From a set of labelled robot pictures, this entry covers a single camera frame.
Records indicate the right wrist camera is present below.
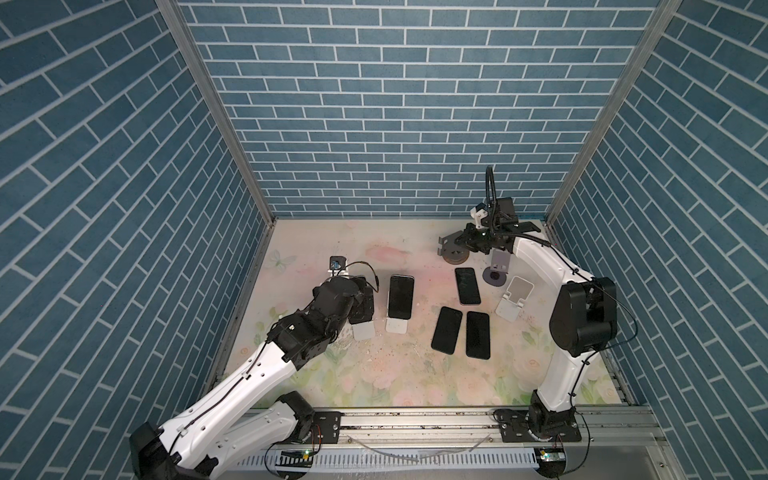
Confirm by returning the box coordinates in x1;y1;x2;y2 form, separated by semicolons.
470;166;519;231

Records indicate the white phone stand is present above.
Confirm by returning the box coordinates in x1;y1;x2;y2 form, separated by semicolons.
495;276;534;322
386;318;409;334
352;322;376;341

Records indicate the aluminium mounting rail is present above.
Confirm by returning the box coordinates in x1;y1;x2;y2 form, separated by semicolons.
217;406;684;479

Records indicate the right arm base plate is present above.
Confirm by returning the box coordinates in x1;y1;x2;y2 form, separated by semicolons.
492;408;582;443

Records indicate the round black phone stand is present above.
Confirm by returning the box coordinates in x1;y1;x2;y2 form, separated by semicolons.
438;232;470;265

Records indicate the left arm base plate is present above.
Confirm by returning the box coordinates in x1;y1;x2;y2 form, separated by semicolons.
267;410;343;446

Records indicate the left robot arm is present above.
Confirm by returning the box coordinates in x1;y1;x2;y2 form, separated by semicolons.
129;275;375;479

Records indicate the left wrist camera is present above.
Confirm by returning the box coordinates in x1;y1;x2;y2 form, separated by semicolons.
328;255;348;278

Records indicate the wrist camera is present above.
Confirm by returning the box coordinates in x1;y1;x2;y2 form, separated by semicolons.
470;166;519;231
328;255;348;278

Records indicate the grey round base phone stand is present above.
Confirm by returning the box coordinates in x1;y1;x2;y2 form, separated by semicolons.
482;249;511;287

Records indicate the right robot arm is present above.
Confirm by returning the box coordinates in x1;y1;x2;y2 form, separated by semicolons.
454;198;617;440

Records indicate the purple case phone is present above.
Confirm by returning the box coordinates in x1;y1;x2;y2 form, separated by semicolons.
455;267;482;305

